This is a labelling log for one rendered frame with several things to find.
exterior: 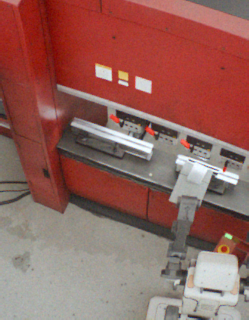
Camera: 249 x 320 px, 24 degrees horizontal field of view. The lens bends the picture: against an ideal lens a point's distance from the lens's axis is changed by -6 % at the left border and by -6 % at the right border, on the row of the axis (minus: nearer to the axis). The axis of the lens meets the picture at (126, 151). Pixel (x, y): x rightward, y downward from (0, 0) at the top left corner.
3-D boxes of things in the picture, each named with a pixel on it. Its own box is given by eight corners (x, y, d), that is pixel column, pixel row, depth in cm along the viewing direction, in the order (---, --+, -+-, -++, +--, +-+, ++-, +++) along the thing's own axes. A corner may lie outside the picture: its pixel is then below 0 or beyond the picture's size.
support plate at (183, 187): (168, 201, 346) (168, 200, 345) (184, 161, 358) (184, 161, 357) (197, 211, 343) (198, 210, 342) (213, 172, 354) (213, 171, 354)
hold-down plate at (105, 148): (75, 143, 377) (75, 140, 374) (78, 135, 379) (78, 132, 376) (121, 159, 371) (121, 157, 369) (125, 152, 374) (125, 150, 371)
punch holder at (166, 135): (150, 138, 344) (150, 122, 329) (155, 125, 348) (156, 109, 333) (176, 147, 341) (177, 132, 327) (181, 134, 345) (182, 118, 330)
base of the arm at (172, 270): (160, 276, 302) (183, 280, 301) (162, 262, 301) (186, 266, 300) (161, 271, 311) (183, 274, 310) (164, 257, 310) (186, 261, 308)
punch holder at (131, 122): (115, 125, 347) (115, 110, 333) (121, 113, 351) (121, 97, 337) (141, 134, 345) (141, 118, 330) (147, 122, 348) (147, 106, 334)
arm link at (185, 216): (174, 216, 272) (196, 219, 271) (178, 191, 280) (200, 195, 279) (165, 260, 307) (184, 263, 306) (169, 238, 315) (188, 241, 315)
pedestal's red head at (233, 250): (207, 261, 362) (211, 252, 347) (220, 241, 369) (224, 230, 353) (236, 276, 358) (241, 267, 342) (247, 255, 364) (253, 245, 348)
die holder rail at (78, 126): (71, 132, 380) (70, 124, 372) (75, 124, 382) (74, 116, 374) (149, 161, 371) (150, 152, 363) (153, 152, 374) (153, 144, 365)
